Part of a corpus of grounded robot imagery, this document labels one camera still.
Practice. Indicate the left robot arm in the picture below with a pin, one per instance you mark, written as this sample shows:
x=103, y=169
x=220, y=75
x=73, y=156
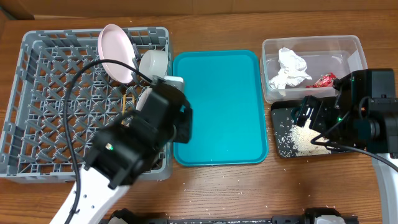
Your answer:
x=125, y=149

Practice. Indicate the clear plastic bin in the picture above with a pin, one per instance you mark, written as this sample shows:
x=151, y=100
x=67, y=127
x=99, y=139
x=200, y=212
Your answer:
x=337, y=54

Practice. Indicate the wooden chopstick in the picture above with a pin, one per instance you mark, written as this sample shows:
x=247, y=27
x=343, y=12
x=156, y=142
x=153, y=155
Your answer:
x=124, y=104
x=132, y=103

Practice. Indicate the red snack wrapper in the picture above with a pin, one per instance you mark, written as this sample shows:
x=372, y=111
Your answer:
x=325, y=81

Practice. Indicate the black tray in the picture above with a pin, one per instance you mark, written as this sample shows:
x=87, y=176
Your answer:
x=298, y=133

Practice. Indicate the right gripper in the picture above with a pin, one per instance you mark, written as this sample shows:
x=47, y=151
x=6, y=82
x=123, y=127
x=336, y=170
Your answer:
x=311, y=109

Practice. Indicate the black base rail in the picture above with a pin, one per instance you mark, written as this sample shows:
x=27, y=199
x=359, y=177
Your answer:
x=315, y=215

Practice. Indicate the pink bowl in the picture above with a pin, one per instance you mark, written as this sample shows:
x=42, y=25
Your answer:
x=142, y=99

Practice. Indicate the teal plastic tray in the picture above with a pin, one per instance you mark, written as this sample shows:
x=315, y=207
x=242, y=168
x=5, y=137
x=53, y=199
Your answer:
x=225, y=93

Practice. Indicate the rice pile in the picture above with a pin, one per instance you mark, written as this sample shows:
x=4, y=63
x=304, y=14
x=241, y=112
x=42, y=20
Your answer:
x=306, y=141

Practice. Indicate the grey dishwasher rack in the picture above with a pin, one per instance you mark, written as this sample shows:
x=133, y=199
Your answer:
x=57, y=103

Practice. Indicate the grey bowl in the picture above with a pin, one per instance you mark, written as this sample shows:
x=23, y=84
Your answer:
x=154, y=64

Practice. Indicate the large white plate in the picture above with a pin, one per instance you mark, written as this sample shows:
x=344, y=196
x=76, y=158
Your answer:
x=114, y=44

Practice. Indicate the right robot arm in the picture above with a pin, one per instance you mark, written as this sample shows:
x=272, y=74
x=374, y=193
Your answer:
x=361, y=118

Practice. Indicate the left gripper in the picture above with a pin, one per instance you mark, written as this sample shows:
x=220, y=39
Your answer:
x=182, y=121

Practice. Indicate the white napkin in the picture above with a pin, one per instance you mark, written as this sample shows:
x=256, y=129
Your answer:
x=286, y=70

